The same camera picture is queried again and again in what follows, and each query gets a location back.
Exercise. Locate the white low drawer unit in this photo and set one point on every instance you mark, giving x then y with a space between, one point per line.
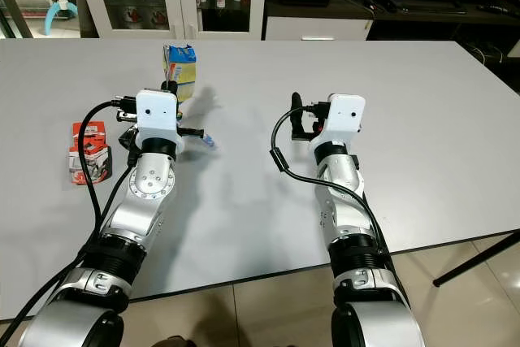
317 28

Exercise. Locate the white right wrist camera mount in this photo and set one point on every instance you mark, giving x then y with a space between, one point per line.
345 115

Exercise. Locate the black low console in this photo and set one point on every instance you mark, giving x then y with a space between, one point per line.
422 14

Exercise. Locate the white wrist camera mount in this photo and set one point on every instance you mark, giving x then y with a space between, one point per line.
157 115
345 115

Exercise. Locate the white table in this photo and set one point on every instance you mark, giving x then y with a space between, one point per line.
439 160

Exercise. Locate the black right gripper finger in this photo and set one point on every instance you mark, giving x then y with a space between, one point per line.
296 105

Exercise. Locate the black table leg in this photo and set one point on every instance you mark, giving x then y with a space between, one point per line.
475 259

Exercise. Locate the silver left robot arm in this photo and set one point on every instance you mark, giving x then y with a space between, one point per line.
150 188

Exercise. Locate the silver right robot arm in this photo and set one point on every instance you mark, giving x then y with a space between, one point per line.
345 201

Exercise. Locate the blue yellow drink carton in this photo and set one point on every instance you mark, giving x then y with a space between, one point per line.
180 62

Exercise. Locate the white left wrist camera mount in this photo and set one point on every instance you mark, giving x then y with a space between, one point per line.
157 115

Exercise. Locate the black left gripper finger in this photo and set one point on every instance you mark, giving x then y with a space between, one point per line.
169 85

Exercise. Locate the dark crumpled wrapper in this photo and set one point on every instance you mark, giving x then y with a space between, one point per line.
127 140

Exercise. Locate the small blue wrapper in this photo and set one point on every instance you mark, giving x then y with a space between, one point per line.
207 141

